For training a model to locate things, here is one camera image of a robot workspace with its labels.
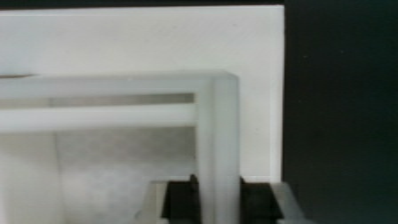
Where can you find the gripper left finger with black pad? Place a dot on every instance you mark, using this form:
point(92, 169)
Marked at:
point(172, 206)

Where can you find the white cabinet body box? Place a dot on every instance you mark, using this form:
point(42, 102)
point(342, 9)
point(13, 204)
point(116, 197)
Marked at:
point(141, 103)

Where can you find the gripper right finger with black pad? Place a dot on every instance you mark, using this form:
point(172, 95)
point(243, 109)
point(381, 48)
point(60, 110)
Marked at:
point(269, 205)

